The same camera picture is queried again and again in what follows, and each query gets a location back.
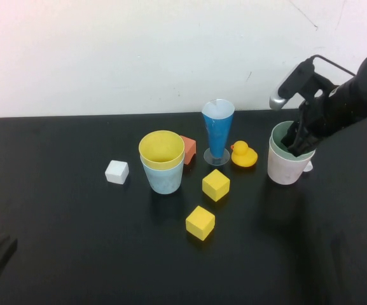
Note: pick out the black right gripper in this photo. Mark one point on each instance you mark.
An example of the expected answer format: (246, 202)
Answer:
(316, 114)

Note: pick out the green plastic cup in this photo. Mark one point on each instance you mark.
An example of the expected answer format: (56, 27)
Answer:
(281, 149)

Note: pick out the yellow plastic cup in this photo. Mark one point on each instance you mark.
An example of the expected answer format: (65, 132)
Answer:
(161, 149)

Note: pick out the light blue plastic cup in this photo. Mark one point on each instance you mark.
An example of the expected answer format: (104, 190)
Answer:
(164, 181)

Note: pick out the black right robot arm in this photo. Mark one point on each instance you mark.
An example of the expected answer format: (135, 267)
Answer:
(361, 95)

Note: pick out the small white cylinder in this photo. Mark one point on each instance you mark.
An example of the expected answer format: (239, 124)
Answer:
(308, 166)

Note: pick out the pink plastic cup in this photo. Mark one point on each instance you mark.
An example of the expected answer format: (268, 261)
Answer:
(281, 173)

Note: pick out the yellow rubber duck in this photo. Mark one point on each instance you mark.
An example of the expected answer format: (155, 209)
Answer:
(243, 156)

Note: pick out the tall blue cone glass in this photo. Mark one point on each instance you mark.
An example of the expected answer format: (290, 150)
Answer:
(216, 136)

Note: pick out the yellow cube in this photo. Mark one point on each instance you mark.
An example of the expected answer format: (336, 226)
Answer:
(215, 185)
(199, 224)

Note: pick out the orange arch block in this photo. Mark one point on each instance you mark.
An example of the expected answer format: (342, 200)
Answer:
(191, 147)

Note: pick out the white cube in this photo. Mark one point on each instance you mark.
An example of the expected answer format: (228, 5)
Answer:
(116, 173)

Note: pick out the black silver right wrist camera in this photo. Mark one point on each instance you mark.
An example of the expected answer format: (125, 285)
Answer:
(289, 85)

